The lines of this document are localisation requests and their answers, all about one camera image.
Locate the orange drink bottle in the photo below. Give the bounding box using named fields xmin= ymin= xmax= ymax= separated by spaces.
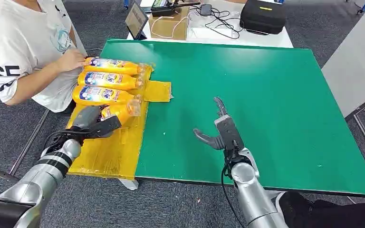
xmin=72 ymin=85 xmax=143 ymax=107
xmin=77 ymin=70 xmax=144 ymax=91
xmin=83 ymin=57 xmax=146 ymax=76
xmin=100 ymin=98 xmax=142 ymax=127

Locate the black power adapter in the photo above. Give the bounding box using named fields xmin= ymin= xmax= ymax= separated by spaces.
xmin=200 ymin=3 xmax=213 ymax=17

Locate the white partition panel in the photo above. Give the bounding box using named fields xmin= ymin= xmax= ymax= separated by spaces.
xmin=321 ymin=1 xmax=365 ymax=118

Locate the yellow plastic sheet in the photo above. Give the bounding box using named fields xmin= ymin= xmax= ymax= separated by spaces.
xmin=65 ymin=60 xmax=173 ymax=181

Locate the tablet computer on stand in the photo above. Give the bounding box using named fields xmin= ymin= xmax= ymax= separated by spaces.
xmin=124 ymin=1 xmax=149 ymax=40

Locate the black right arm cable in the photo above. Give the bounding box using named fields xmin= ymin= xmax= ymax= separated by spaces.
xmin=221 ymin=163 xmax=245 ymax=228

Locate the person's right hand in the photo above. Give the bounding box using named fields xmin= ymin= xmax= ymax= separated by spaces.
xmin=56 ymin=48 xmax=87 ymax=73

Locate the white table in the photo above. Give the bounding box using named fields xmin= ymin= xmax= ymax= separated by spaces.
xmin=126 ymin=0 xmax=294 ymax=49

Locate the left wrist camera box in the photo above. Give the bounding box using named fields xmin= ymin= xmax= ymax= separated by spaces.
xmin=82 ymin=114 xmax=123 ymax=139

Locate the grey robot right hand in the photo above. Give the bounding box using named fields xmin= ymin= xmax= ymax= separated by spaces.
xmin=193 ymin=96 xmax=232 ymax=151

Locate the black carry case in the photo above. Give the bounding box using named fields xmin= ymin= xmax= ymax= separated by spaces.
xmin=240 ymin=0 xmax=288 ymax=35

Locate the black device with antenna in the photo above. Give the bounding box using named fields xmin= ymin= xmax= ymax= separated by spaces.
xmin=150 ymin=0 xmax=202 ymax=17

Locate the black power cable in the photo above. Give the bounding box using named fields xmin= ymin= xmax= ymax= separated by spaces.
xmin=192 ymin=4 xmax=245 ymax=40

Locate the white table leg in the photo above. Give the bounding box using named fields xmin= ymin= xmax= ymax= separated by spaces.
xmin=118 ymin=178 xmax=139 ymax=191

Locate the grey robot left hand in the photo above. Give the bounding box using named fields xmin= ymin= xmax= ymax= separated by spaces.
xmin=71 ymin=105 xmax=108 ymax=133

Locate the brown cardboard box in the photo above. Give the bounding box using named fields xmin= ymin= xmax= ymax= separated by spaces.
xmin=148 ymin=5 xmax=192 ymax=41

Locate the green table mat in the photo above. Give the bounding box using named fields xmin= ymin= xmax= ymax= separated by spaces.
xmin=99 ymin=38 xmax=365 ymax=198

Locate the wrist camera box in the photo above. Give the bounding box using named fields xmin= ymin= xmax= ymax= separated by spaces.
xmin=82 ymin=114 xmax=123 ymax=139
xmin=222 ymin=114 xmax=246 ymax=151

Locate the person in white shirt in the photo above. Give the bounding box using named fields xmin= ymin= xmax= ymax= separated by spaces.
xmin=0 ymin=0 xmax=88 ymax=114

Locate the white cable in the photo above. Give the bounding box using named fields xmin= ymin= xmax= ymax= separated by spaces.
xmin=150 ymin=14 xmax=192 ymax=39

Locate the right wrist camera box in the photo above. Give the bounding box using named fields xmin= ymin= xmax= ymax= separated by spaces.
xmin=222 ymin=114 xmax=246 ymax=151

